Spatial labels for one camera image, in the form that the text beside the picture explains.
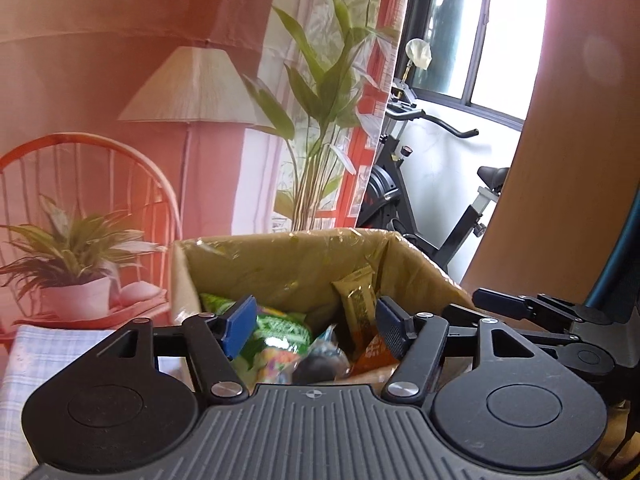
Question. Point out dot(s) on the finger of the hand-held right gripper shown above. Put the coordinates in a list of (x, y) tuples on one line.
[(495, 301)]

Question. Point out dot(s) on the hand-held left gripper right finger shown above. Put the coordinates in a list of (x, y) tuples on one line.
[(392, 332)]

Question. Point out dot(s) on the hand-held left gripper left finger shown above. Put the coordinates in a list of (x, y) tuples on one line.
[(240, 328)]

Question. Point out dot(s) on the brown orange snack bag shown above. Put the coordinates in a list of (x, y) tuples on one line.
[(372, 355)]

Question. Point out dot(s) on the green snack bag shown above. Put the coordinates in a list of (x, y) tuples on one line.
[(280, 332)]

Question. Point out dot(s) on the olive gold snack packet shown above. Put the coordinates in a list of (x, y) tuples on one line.
[(357, 300)]

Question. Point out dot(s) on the cardboard box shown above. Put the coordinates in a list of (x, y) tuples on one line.
[(300, 265)]

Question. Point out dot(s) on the dark wrapped snack packet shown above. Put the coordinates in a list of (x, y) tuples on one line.
[(320, 362)]

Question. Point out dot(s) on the black exercise bike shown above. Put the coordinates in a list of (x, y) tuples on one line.
[(385, 195)]

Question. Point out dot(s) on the curved wooden panel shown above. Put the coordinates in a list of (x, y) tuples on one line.
[(575, 160)]

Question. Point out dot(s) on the checked tablecloth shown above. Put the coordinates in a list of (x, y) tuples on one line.
[(20, 375)]

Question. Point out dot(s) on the pale plastic bag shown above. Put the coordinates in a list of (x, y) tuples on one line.
[(419, 52)]

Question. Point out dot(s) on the dark framed window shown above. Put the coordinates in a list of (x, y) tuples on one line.
[(477, 35)]

